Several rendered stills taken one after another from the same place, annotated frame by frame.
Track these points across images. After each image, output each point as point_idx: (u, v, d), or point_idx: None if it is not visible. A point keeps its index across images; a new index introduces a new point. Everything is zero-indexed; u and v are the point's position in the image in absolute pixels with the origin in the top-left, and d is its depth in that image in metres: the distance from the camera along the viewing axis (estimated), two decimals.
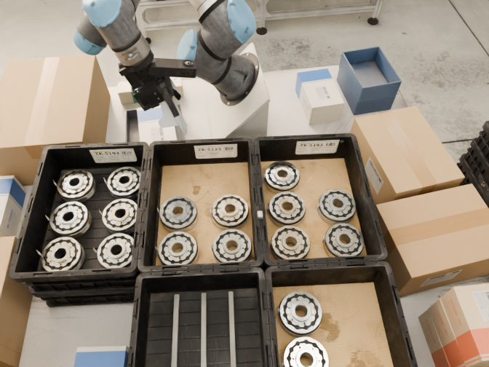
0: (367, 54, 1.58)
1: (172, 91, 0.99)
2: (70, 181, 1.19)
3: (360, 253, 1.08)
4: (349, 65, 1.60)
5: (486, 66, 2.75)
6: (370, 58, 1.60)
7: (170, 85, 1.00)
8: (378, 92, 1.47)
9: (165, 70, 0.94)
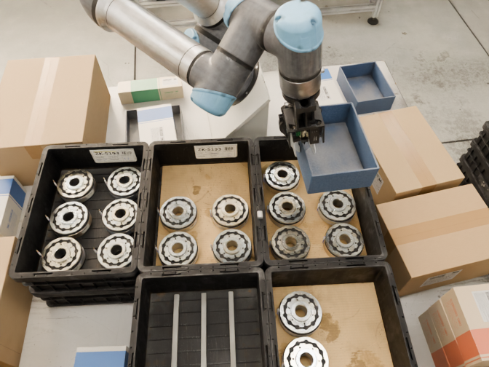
0: (335, 113, 1.01)
1: None
2: (70, 181, 1.19)
3: (360, 253, 1.08)
4: None
5: (486, 66, 2.75)
6: (338, 119, 1.03)
7: None
8: (340, 182, 0.90)
9: None
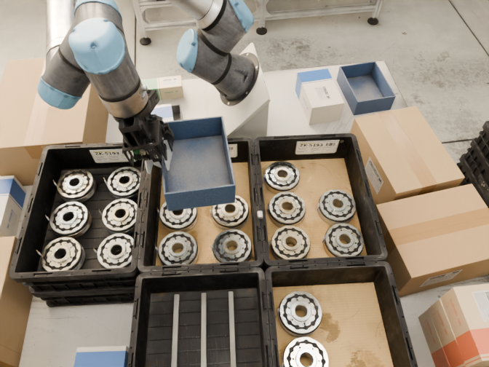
0: (207, 127, 0.99)
1: None
2: (70, 181, 1.19)
3: (360, 253, 1.08)
4: (180, 140, 1.01)
5: (486, 66, 2.75)
6: (212, 132, 1.01)
7: None
8: (199, 199, 0.88)
9: (150, 101, 0.79)
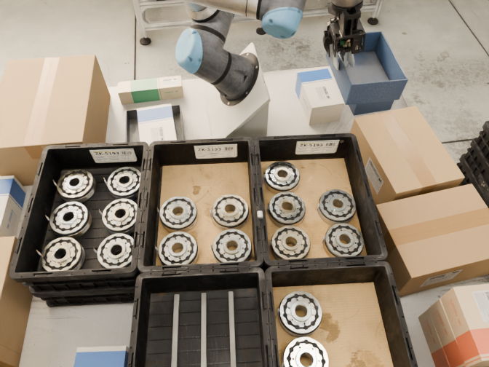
0: (366, 42, 1.17)
1: None
2: (70, 181, 1.19)
3: (360, 253, 1.08)
4: (340, 54, 1.19)
5: (486, 66, 2.75)
6: (368, 47, 1.18)
7: None
8: (375, 93, 1.06)
9: None
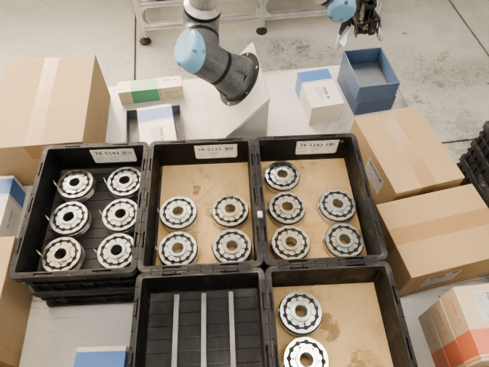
0: (370, 55, 1.58)
1: None
2: (70, 181, 1.19)
3: (360, 253, 1.08)
4: (351, 64, 1.60)
5: (486, 66, 2.75)
6: (372, 59, 1.60)
7: None
8: (376, 92, 1.47)
9: None
